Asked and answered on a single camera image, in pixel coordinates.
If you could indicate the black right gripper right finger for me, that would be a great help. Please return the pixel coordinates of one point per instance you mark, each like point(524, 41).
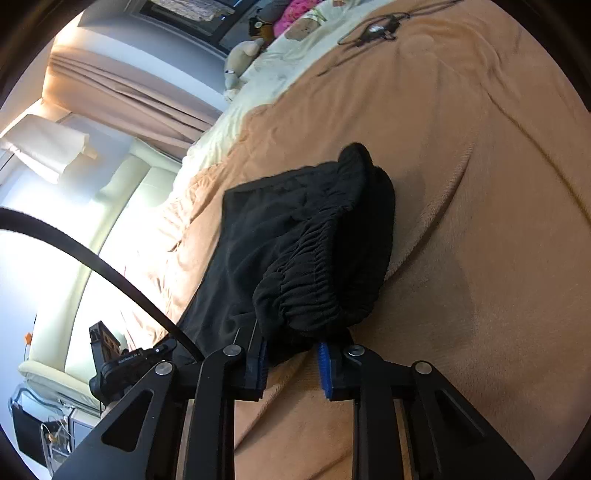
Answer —
point(411, 422)

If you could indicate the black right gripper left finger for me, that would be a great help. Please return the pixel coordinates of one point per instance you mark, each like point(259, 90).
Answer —
point(176, 423)

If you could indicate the black pants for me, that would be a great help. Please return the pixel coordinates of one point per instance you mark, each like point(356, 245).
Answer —
point(302, 255)

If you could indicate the cream padded headboard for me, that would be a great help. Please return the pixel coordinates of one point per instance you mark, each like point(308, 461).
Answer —
point(89, 225)

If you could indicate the white cloth hanging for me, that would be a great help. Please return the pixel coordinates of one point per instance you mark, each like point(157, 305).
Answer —
point(47, 148)

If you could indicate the pink curtain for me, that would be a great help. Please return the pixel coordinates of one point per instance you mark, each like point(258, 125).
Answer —
point(125, 98)

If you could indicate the orange blanket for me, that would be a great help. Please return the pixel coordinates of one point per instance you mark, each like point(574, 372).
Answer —
point(488, 146)

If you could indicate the beige plush toy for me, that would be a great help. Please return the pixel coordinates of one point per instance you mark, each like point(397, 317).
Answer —
point(237, 62)

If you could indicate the cream bed sheet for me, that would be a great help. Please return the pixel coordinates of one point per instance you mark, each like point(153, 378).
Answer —
point(266, 79)

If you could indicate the dark plush toy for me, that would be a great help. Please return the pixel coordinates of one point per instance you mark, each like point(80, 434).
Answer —
point(258, 29)

